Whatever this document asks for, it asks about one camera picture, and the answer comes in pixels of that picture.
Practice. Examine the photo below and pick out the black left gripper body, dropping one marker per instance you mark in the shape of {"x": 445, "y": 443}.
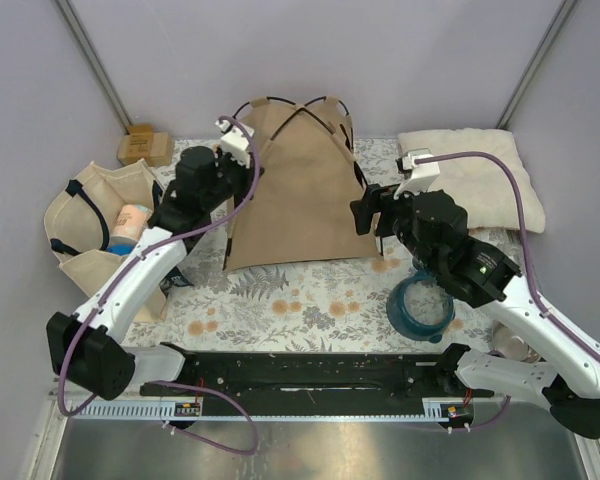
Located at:
{"x": 236, "y": 177}

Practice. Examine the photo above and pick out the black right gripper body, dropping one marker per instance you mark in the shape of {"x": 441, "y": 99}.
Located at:
{"x": 396, "y": 219}

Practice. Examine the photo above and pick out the black tent pole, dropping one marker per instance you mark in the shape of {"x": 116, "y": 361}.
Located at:
{"x": 330, "y": 140}
{"x": 280, "y": 130}

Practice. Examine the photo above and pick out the white fluffy pillow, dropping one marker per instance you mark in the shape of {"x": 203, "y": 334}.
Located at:
{"x": 476, "y": 184}

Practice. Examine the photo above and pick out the beige fabric pet tent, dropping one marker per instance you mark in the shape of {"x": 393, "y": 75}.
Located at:
{"x": 300, "y": 200}

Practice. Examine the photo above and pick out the steel pet bowl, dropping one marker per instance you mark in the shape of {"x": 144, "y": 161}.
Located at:
{"x": 511, "y": 346}

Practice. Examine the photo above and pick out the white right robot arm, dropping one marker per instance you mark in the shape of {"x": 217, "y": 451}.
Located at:
{"x": 566, "y": 381}

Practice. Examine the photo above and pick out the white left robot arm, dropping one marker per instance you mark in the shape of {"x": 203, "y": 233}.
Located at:
{"x": 86, "y": 346}

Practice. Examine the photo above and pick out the cardboard box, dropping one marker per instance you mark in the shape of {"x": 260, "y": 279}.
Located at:
{"x": 142, "y": 142}

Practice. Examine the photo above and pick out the floral patterned mat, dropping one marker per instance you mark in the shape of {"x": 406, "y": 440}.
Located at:
{"x": 332, "y": 306}

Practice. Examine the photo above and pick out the cream canvas tote bag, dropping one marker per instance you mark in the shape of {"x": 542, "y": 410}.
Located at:
{"x": 79, "y": 222}

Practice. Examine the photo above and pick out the aluminium frame post left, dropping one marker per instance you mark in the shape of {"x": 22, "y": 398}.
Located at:
{"x": 83, "y": 42}

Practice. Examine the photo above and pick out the aluminium frame post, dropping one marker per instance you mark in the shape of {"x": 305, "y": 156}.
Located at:
{"x": 541, "y": 54}
{"x": 83, "y": 42}

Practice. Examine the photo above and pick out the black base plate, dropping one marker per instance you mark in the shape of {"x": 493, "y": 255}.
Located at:
{"x": 319, "y": 385}

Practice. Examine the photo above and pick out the aluminium frame post right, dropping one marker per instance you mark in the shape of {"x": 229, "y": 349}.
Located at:
{"x": 541, "y": 54}

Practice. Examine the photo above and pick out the white slotted cable duct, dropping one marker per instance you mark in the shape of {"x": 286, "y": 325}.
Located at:
{"x": 157, "y": 410}

